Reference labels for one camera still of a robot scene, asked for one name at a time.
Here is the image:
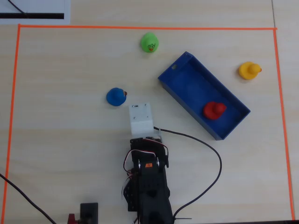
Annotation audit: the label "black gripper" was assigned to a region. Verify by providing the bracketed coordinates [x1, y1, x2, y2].
[129, 133, 164, 153]

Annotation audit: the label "red rubber duck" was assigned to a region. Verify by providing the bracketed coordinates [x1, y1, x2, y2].
[202, 101, 227, 120]

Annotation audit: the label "blue rubber duck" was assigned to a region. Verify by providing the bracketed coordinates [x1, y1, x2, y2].
[106, 87, 128, 107]

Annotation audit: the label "blue plastic box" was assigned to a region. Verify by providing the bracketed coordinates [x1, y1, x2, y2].
[157, 51, 251, 141]

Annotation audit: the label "green rubber duck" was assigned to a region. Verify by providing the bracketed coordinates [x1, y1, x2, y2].
[140, 32, 160, 54]

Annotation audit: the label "yellow rubber duck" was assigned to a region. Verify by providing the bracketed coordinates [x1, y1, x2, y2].
[238, 61, 263, 81]

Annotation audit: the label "black mounting plate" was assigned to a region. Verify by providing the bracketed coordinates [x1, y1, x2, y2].
[79, 202, 99, 224]

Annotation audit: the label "orange tape strip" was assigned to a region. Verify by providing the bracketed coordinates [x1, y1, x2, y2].
[273, 28, 296, 221]
[18, 23, 278, 31]
[2, 24, 22, 224]

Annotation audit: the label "white camera housing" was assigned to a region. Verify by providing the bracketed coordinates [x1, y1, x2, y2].
[128, 102, 155, 137]

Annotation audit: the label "red white servo wires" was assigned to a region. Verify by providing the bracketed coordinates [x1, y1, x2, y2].
[121, 137, 169, 201]

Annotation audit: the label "black camera cable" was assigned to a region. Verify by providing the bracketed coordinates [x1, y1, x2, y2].
[153, 126, 223, 224]

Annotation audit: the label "thick black cable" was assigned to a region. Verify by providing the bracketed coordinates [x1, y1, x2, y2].
[0, 173, 57, 224]

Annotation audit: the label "thin black cable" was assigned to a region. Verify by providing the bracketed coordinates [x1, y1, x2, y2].
[7, 0, 28, 15]

